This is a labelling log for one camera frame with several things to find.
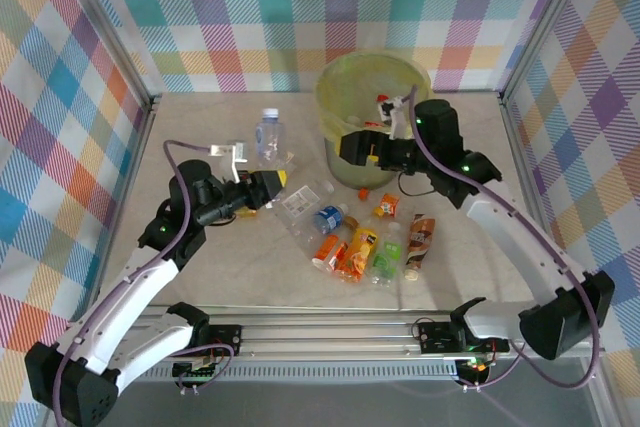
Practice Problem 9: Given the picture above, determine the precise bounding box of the green label bottle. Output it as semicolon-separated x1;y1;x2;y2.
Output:
368;221;404;289

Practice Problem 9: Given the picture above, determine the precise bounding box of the plaid fabric backdrop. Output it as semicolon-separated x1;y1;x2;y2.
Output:
514;0;640;427
82;0;576;94
0;0;151;427

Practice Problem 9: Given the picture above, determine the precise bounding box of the large clear bottle white label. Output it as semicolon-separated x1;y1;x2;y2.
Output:
271;180;335;244

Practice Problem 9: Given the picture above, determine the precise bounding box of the thin black cable loop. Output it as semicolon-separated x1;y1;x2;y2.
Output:
398;170;437;198

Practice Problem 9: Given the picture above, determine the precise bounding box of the slotted metal cable duct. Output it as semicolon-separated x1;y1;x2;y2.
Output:
117;364;461;384

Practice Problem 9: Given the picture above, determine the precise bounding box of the yellow bottle brown cap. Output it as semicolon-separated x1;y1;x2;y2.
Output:
335;215;381;284

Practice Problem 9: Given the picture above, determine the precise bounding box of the clear bottle red cap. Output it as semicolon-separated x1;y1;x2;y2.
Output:
362;92;391;129

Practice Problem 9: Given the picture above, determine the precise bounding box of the control board orange light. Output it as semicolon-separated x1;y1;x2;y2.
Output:
457;355;494;374

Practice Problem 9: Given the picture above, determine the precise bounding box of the aluminium frame side rail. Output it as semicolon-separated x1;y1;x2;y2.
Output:
42;96;162;427
501;94;619;427

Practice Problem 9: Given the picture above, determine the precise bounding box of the translucent waste bin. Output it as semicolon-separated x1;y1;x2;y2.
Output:
314;49;434;192

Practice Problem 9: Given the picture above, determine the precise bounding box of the red-orange striped bottle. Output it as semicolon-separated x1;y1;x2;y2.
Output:
327;240;350;274

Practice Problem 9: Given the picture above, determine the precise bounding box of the green terminal control board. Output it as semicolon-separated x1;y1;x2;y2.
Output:
172;356;224;384

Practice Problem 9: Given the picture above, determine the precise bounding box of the yellow bin liner bag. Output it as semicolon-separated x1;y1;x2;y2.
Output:
314;49;434;158

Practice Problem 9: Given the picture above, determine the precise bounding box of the orange label bottle white cap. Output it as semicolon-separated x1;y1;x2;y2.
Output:
311;233;342;272

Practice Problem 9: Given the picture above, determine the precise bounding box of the aluminium frame post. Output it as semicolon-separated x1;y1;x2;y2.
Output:
52;0;162;116
498;0;600;106

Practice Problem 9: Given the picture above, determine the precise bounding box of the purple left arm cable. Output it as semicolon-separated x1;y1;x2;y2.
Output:
52;139;214;423

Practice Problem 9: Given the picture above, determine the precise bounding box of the small bottle blue label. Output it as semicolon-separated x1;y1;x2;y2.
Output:
298;203;350;244

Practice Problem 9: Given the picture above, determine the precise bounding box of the small orange packet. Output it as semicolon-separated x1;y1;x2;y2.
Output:
373;191;402;219

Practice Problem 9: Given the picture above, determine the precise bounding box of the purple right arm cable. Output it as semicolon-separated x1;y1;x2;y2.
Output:
407;84;601;391

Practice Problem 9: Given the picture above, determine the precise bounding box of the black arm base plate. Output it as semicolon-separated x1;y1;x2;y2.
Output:
207;324;245;356
416;319;510;354

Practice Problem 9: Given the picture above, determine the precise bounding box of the brown and white bottle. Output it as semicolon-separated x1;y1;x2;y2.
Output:
402;212;437;283

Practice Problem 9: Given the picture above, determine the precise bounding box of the clear bottle pale label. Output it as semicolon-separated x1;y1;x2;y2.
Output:
253;107;295;172

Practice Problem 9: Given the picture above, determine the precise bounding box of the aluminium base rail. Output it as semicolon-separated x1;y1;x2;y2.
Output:
119;302;609;364

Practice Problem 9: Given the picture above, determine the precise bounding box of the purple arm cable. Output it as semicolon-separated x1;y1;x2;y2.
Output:
407;84;601;391
52;139;214;423

